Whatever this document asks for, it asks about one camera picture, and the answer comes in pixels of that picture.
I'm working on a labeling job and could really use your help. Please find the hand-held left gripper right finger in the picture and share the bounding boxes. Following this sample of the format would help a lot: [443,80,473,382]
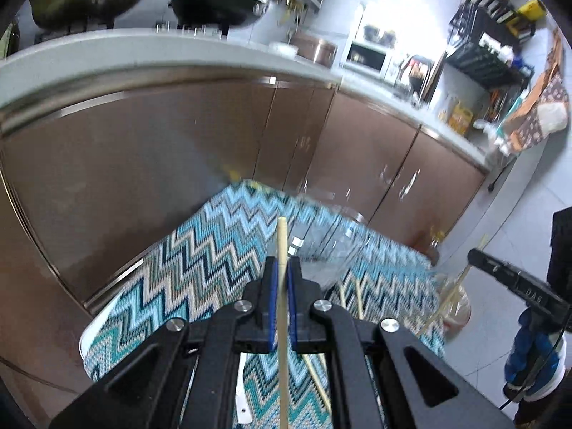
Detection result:
[288,258,514,429]

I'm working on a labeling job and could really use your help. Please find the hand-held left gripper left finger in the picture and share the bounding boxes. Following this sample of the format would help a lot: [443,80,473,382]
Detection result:
[49,257,280,429]

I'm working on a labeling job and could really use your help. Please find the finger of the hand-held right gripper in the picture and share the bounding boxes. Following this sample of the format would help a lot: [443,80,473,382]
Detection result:
[467,248,567,329]

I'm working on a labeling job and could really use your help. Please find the clear glass jar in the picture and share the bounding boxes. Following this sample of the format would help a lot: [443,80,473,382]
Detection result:
[288,203,374,289]

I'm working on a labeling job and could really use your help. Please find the white ceramic spoon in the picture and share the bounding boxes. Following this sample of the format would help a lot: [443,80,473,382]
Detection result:
[236,352,253,425]

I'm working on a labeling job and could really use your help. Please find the person's right hand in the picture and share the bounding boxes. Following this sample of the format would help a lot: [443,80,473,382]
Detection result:
[504,308,564,402]

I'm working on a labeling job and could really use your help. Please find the blue zigzag knitted tablecloth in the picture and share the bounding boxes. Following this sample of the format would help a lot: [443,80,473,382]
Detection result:
[84,180,447,429]

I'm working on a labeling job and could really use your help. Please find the oil bottle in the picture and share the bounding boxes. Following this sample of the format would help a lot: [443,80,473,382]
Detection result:
[422,227,448,262]

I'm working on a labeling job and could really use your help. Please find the person's leg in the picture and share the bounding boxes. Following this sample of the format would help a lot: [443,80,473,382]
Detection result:
[513,399,546,428]

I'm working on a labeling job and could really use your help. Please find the brown patterned hanging cloth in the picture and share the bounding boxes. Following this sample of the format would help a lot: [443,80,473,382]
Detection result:
[500,29,572,155]

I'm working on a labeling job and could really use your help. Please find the brown kitchen cabinets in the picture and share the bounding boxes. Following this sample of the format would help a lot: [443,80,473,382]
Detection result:
[0,69,488,318]

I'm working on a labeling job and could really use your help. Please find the black dish rack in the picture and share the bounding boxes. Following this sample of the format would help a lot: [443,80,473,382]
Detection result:
[447,0,537,94]

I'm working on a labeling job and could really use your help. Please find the black and red kettle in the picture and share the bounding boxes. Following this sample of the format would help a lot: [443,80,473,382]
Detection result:
[399,54,435,99]

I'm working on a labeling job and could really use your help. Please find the yellow box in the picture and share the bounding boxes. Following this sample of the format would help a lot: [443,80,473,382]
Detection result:
[509,0,549,39]

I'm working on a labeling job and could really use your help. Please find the copper coloured pot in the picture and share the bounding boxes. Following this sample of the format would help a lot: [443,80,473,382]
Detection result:
[292,31,339,69]

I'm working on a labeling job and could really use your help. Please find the white microwave oven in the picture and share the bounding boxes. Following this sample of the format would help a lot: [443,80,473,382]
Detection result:
[342,40,396,77]

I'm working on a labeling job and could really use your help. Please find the black wok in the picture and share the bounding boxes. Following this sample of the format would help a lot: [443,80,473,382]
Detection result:
[169,0,269,28]

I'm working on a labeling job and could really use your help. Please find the gas stove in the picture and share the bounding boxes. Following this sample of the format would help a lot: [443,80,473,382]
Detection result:
[33,18,231,45]

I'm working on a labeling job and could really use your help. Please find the black cable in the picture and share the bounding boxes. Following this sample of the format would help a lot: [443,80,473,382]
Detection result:
[498,330,567,413]

